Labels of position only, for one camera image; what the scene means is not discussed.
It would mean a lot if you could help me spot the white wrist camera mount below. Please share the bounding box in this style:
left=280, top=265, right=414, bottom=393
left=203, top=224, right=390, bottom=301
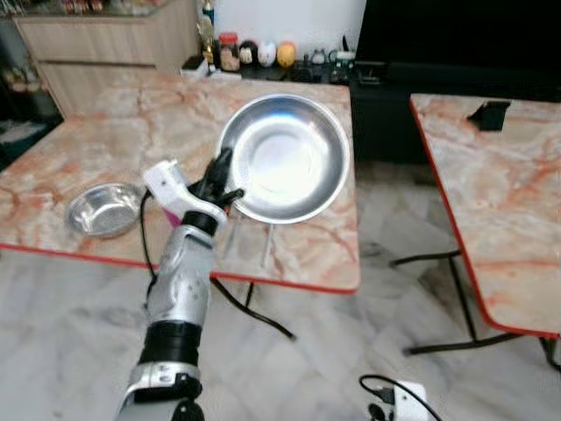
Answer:
left=143, top=160, right=198, bottom=222
left=392, top=381, right=429, bottom=421

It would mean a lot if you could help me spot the yellow egg figure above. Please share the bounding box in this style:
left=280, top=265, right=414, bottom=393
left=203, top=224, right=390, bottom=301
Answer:
left=277, top=41, right=298, bottom=69

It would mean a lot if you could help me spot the white egg figure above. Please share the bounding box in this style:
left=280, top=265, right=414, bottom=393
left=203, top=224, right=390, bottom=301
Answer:
left=258, top=41, right=278, bottom=68

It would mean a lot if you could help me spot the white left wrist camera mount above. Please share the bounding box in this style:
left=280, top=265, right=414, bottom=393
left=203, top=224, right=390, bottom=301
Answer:
left=143, top=160, right=198, bottom=222

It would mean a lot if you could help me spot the black television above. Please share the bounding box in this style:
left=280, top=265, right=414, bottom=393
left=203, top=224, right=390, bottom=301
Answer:
left=355, top=0, right=561, bottom=75

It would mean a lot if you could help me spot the light wooden cabinet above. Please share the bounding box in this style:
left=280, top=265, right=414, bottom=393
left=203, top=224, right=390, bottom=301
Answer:
left=13, top=0, right=201, bottom=115

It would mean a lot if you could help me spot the black plastic holder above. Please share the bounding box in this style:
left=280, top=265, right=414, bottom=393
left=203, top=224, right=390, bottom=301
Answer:
left=467, top=100, right=512, bottom=132

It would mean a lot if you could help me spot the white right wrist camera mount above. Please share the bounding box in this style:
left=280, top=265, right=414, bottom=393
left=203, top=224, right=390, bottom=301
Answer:
left=392, top=381, right=429, bottom=421

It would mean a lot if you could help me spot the red lid jar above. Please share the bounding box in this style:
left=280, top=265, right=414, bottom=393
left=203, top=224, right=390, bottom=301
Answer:
left=218, top=32, right=241, bottom=73

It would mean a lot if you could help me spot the large steel bowl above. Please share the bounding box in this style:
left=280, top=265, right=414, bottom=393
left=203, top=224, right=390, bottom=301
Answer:
left=217, top=94, right=352, bottom=225

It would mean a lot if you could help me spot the small steel bowl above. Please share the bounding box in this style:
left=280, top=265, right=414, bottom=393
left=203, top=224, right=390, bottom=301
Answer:
left=66, top=182, right=146, bottom=239

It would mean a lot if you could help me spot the dark egg figure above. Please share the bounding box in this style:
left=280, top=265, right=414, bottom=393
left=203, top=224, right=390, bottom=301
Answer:
left=239, top=40, right=259, bottom=68

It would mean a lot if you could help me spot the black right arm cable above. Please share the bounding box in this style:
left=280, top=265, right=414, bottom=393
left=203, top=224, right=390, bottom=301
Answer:
left=358, top=375, right=444, bottom=421

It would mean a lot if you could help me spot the black low cabinet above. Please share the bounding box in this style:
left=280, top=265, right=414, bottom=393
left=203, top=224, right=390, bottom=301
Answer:
left=349, top=75, right=561, bottom=165

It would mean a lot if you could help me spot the marble pattern folding table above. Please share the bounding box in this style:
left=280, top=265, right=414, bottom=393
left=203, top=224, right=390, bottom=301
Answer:
left=390, top=92, right=561, bottom=369
left=0, top=70, right=362, bottom=341

